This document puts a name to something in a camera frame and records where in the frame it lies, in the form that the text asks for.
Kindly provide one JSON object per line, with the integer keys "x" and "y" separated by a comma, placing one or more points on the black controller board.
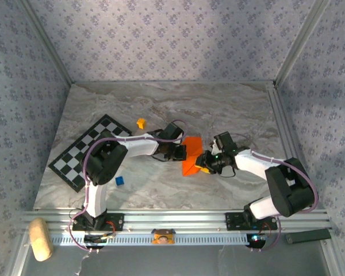
{"x": 257, "y": 239}
{"x": 93, "y": 239}

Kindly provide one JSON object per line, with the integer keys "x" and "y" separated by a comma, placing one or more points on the yellow cube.
{"x": 141, "y": 123}

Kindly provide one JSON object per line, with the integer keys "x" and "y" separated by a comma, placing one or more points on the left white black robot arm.
{"x": 141, "y": 145}

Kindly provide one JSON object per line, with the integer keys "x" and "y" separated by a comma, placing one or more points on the blue cube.
{"x": 119, "y": 181}

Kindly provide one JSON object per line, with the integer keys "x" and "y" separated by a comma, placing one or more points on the black flat bar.
{"x": 307, "y": 236}

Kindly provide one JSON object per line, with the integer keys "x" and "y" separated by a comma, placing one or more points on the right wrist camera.
{"x": 215, "y": 146}

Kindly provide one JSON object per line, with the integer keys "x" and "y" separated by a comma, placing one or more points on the tan cork block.
{"x": 40, "y": 238}

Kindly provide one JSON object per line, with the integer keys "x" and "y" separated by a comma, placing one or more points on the slotted aluminium side rail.
{"x": 279, "y": 115}

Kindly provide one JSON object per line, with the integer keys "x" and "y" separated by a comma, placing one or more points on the aluminium frame post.
{"x": 299, "y": 43}
{"x": 18, "y": 258}
{"x": 50, "y": 43}
{"x": 333, "y": 258}

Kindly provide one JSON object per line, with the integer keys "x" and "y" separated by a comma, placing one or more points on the orange cartoon figure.
{"x": 163, "y": 237}

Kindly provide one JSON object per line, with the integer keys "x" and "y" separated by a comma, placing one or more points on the black white checkerboard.
{"x": 72, "y": 164}

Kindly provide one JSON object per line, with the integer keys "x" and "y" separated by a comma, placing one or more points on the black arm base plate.
{"x": 118, "y": 221}
{"x": 233, "y": 221}

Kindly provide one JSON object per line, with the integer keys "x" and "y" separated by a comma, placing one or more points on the wide aluminium rail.
{"x": 175, "y": 220}

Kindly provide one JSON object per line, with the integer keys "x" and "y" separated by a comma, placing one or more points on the orange cloth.
{"x": 192, "y": 149}

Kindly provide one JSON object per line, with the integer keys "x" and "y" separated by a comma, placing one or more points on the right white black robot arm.
{"x": 253, "y": 164}

